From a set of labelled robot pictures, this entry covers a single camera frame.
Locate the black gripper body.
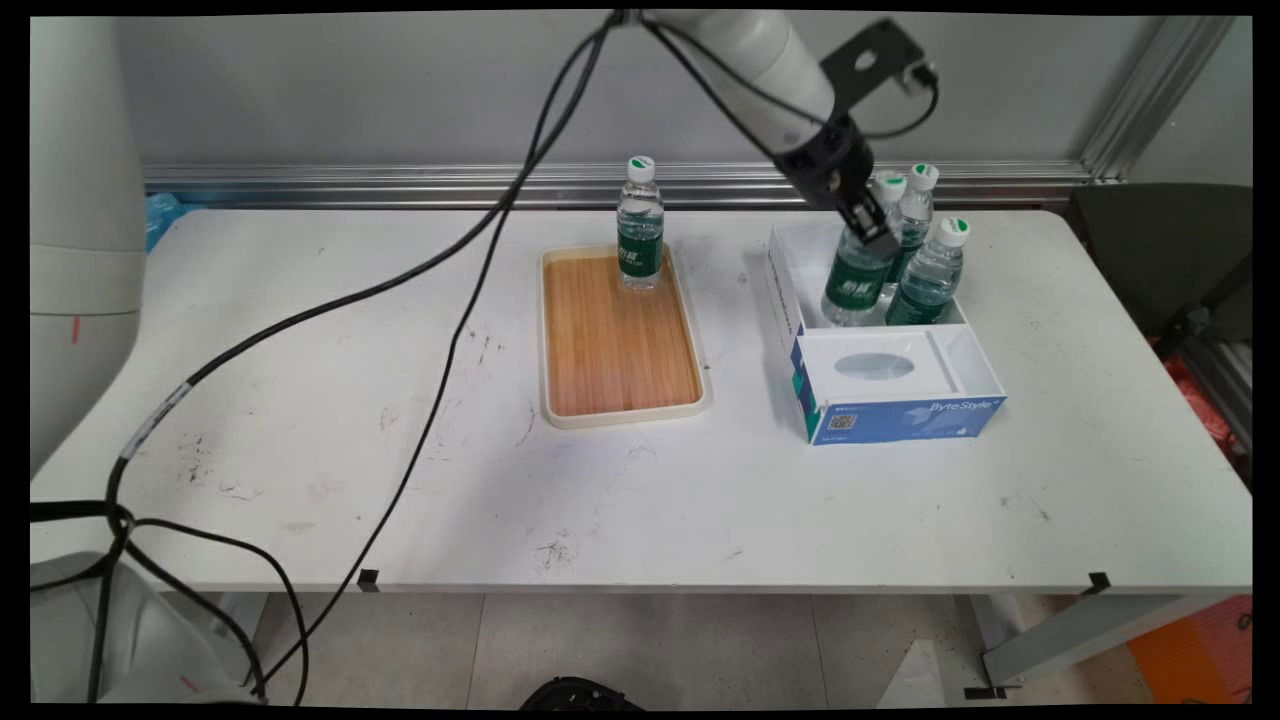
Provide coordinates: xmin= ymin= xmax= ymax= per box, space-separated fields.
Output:
xmin=775 ymin=115 xmax=877 ymax=211

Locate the water bottle green label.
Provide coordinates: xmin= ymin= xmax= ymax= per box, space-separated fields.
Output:
xmin=886 ymin=217 xmax=973 ymax=327
xmin=885 ymin=163 xmax=941 ymax=286
xmin=822 ymin=172 xmax=909 ymax=327
xmin=616 ymin=155 xmax=666 ymax=293

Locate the white and blue cardboard box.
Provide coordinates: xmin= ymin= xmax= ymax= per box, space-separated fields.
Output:
xmin=766 ymin=222 xmax=1007 ymax=446

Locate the wooden tray cream rim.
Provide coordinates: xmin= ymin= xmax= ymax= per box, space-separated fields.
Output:
xmin=540 ymin=245 xmax=711 ymax=429

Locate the red bag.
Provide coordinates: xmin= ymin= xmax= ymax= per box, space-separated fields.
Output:
xmin=1150 ymin=340 xmax=1241 ymax=461

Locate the grey table leg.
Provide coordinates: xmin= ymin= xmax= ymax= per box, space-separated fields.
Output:
xmin=965 ymin=592 xmax=1236 ymax=696

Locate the orange box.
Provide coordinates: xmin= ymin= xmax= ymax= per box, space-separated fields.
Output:
xmin=1128 ymin=595 xmax=1253 ymax=704

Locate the black round floor object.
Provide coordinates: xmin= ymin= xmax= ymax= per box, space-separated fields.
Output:
xmin=520 ymin=677 xmax=646 ymax=711

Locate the shrink-wrapped blue water bottle pack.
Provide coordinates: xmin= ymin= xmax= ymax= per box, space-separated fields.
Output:
xmin=145 ymin=192 xmax=191 ymax=251

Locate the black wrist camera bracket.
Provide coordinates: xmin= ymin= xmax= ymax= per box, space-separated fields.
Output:
xmin=820 ymin=18 xmax=939 ymax=116

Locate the slanted aluminium frame post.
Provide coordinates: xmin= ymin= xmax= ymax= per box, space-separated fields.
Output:
xmin=1080 ymin=15 xmax=1241 ymax=183

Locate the aluminium frame beam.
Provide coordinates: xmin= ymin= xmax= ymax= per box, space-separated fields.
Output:
xmin=1185 ymin=340 xmax=1253 ymax=451

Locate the horizontal aluminium rail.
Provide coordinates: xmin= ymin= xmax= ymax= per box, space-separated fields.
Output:
xmin=145 ymin=163 xmax=1096 ymax=209

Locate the thick black cable white tag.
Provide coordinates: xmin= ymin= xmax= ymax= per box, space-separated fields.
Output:
xmin=30 ymin=12 xmax=801 ymax=701

